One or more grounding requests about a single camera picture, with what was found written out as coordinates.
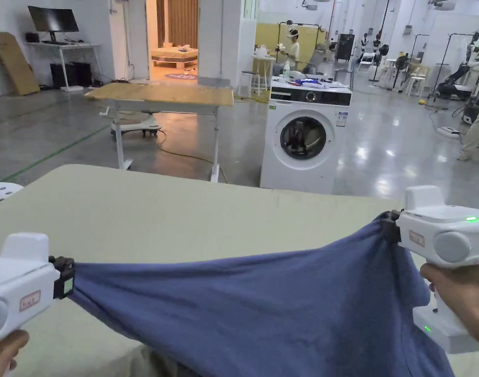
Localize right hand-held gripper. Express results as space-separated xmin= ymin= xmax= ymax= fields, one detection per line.
xmin=382 ymin=185 xmax=479 ymax=354

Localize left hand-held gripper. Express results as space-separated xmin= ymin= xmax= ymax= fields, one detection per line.
xmin=0 ymin=232 xmax=76 ymax=346

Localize dark blue shirt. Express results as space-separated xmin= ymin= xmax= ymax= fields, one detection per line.
xmin=68 ymin=214 xmax=457 ymax=377

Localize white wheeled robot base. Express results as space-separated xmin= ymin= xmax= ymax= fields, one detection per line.
xmin=110 ymin=111 xmax=164 ymax=140

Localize person's left hand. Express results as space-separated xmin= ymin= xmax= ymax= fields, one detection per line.
xmin=0 ymin=329 xmax=30 ymax=377

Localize person's right hand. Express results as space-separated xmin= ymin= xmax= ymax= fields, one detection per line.
xmin=419 ymin=262 xmax=479 ymax=351

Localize white perforated plastic stool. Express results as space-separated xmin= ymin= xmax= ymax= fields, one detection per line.
xmin=0 ymin=182 xmax=25 ymax=210

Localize white washing machine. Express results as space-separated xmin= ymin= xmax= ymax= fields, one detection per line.
xmin=260 ymin=75 xmax=353 ymax=195

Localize bed with pale green sheet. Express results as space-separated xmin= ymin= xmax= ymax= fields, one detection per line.
xmin=0 ymin=164 xmax=421 ymax=377

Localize black standing fan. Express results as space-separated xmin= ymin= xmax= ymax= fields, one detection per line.
xmin=368 ymin=44 xmax=390 ymax=82

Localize black cabinet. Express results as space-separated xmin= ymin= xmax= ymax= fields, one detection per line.
xmin=335 ymin=33 xmax=357 ymax=64

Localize brown cardboard sheet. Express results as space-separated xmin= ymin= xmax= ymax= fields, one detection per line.
xmin=0 ymin=31 xmax=41 ymax=99

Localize white round side table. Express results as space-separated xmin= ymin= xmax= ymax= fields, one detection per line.
xmin=251 ymin=54 xmax=278 ymax=95

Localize wooden top table white legs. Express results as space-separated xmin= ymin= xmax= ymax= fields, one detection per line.
xmin=84 ymin=81 xmax=235 ymax=183

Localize white desk with monitor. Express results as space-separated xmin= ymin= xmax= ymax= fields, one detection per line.
xmin=25 ymin=5 xmax=104 ymax=93

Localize white round stool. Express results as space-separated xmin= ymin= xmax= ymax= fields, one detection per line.
xmin=239 ymin=70 xmax=262 ymax=97

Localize wooden platform bed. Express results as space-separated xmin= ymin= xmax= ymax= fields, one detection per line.
xmin=151 ymin=43 xmax=199 ymax=69

